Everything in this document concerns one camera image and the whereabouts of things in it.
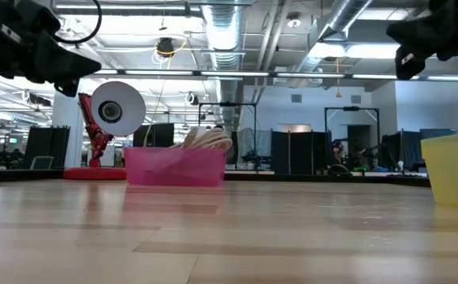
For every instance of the yellow plastic bin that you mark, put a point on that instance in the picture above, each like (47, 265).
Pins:
(453, 169)

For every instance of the black monitor screen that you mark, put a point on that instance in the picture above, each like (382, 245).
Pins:
(157, 136)

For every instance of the black ceiling device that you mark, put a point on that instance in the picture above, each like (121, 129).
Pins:
(165, 46)

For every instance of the pink plastic bin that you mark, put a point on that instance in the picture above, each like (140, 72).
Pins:
(173, 167)

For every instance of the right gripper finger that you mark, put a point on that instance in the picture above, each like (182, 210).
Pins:
(414, 35)
(409, 63)

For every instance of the black partition panel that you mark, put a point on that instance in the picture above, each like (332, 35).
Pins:
(299, 154)
(47, 144)

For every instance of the red lamp white shade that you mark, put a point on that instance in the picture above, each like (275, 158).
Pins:
(118, 98)

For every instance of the black table frame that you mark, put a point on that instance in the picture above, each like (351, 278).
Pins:
(331, 179)

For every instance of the yellow hanging pendant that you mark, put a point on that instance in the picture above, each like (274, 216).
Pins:
(338, 94)

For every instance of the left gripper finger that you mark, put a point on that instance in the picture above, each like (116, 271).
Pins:
(68, 87)
(59, 63)

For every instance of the silver air duct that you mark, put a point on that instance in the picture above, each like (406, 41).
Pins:
(224, 31)
(347, 12)

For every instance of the black rig frame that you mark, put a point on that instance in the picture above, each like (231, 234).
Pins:
(228, 104)
(351, 108)

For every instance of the ceiling light strip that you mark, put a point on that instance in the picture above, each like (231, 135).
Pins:
(232, 73)

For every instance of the blue partition panel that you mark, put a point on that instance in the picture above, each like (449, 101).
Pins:
(437, 133)

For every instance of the person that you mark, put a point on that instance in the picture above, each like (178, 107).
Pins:
(337, 152)

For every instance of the dark grey partition panel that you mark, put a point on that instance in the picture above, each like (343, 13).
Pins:
(390, 148)

